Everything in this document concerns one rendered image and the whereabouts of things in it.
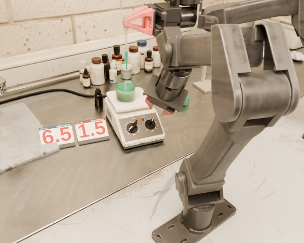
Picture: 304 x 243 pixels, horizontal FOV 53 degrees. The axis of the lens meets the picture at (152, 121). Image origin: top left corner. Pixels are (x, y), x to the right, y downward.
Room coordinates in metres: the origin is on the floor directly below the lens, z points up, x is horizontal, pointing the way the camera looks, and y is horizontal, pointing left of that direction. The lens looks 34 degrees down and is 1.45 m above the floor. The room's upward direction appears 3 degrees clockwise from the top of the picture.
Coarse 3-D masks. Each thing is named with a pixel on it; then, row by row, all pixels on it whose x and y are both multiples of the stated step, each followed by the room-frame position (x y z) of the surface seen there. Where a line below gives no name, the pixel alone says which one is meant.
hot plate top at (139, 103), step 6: (138, 90) 0.86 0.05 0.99; (108, 96) 0.81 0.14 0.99; (114, 96) 0.81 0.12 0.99; (138, 96) 0.82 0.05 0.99; (144, 96) 0.83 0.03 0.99; (114, 102) 0.78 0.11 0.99; (132, 102) 0.79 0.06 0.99; (138, 102) 0.79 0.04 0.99; (144, 102) 0.79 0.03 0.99; (114, 108) 0.75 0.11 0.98; (120, 108) 0.75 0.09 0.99; (126, 108) 0.75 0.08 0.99; (132, 108) 0.75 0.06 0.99; (138, 108) 0.76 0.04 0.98
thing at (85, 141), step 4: (104, 120) 0.76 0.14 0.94; (76, 128) 0.72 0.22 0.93; (76, 132) 0.71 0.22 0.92; (92, 136) 0.71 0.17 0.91; (96, 136) 0.71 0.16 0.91; (100, 136) 0.72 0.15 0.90; (104, 136) 0.72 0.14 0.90; (108, 136) 0.72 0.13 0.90; (80, 140) 0.69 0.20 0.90; (84, 140) 0.69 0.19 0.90; (88, 140) 0.70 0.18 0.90; (92, 140) 0.70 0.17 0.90; (96, 140) 0.70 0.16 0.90; (100, 140) 0.70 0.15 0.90; (104, 140) 0.70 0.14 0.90; (80, 144) 0.68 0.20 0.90
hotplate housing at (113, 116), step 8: (104, 104) 0.84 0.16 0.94; (112, 112) 0.76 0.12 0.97; (120, 112) 0.75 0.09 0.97; (128, 112) 0.76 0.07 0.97; (136, 112) 0.76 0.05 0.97; (144, 112) 0.76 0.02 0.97; (152, 112) 0.77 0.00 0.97; (112, 120) 0.76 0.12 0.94; (120, 128) 0.70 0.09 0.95; (120, 136) 0.69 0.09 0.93; (152, 136) 0.70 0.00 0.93; (160, 136) 0.71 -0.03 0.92; (128, 144) 0.67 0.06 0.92; (136, 144) 0.68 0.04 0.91; (144, 144) 0.69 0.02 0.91
